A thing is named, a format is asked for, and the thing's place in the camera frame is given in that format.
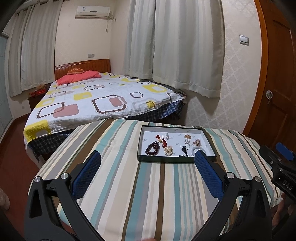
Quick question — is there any pearl flower brooch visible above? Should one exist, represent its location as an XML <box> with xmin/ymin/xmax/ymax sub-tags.
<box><xmin>193</xmin><ymin>138</ymin><xmax>201</xmax><ymax>147</ymax></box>

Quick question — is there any white jade bangle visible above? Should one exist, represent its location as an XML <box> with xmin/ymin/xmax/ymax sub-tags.
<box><xmin>192</xmin><ymin>146</ymin><xmax>205</xmax><ymax>157</ymax></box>

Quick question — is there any black gourd pendant tassel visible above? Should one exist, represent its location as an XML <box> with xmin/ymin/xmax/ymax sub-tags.
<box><xmin>182</xmin><ymin>146</ymin><xmax>189</xmax><ymax>157</ymax></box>

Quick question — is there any red knot gold ingot charm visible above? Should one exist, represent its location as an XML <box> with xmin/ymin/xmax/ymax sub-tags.
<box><xmin>162</xmin><ymin>138</ymin><xmax>167</xmax><ymax>148</ymax></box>

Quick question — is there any dark red bead bracelet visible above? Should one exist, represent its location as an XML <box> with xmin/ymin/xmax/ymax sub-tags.
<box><xmin>144</xmin><ymin>141</ymin><xmax>162</xmax><ymax>156</ymax></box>

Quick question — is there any green jewelry tray box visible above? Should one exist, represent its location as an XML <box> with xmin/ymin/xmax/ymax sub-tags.
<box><xmin>137</xmin><ymin>126</ymin><xmax>217</xmax><ymax>164</ymax></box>

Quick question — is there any right hand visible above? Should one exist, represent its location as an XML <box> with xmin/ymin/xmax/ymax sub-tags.
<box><xmin>271</xmin><ymin>193</ymin><xmax>295</xmax><ymax>227</ymax></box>

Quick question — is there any wooden door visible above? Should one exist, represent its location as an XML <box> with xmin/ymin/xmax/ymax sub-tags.
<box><xmin>243</xmin><ymin>1</ymin><xmax>295</xmax><ymax>151</ymax></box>

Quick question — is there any door lock knob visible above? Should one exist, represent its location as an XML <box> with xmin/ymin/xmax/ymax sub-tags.
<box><xmin>265</xmin><ymin>90</ymin><xmax>273</xmax><ymax>104</ymax></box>

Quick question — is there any striped tablecloth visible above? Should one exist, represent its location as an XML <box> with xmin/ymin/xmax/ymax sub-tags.
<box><xmin>36</xmin><ymin>119</ymin><xmax>284</xmax><ymax>241</ymax></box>

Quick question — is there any wooden nightstand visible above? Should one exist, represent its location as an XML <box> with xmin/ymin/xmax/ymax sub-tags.
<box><xmin>28</xmin><ymin>93</ymin><xmax>46</xmax><ymax>111</ymax></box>

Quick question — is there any bed with patterned quilt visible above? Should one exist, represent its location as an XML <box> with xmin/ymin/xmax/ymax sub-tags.
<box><xmin>23</xmin><ymin>72</ymin><xmax>186</xmax><ymax>162</ymax></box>

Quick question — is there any pink pillow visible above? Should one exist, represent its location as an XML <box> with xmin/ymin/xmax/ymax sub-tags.
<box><xmin>56</xmin><ymin>70</ymin><xmax>101</xmax><ymax>85</ymax></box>

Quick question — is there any right white curtain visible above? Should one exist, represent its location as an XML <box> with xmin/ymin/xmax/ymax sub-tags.
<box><xmin>152</xmin><ymin>1</ymin><xmax>225</xmax><ymax>98</ymax></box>

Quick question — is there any white curtain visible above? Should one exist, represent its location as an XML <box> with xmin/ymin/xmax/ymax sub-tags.
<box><xmin>123</xmin><ymin>0</ymin><xmax>156</xmax><ymax>80</ymax></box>
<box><xmin>152</xmin><ymin>1</ymin><xmax>225</xmax><ymax>98</ymax></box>

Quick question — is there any orange cushion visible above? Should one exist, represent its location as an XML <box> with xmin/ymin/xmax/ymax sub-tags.
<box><xmin>67</xmin><ymin>68</ymin><xmax>85</xmax><ymax>75</ymax></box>

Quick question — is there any wooden headboard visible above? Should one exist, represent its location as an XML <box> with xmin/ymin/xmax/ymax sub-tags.
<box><xmin>54</xmin><ymin>59</ymin><xmax>111</xmax><ymax>80</ymax></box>

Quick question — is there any centre white curtain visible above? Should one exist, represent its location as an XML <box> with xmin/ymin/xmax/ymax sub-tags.
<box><xmin>123</xmin><ymin>0</ymin><xmax>156</xmax><ymax>80</ymax></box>

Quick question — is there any left window curtain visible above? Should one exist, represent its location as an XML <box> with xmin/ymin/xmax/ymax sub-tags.
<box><xmin>8</xmin><ymin>1</ymin><xmax>63</xmax><ymax>97</ymax></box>

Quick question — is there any white air conditioner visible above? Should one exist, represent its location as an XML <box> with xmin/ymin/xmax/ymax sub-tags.
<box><xmin>75</xmin><ymin>6</ymin><xmax>110</xmax><ymax>19</ymax></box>

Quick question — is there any wall light switch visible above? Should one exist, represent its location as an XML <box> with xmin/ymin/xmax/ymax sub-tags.
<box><xmin>239</xmin><ymin>35</ymin><xmax>249</xmax><ymax>46</ymax></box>

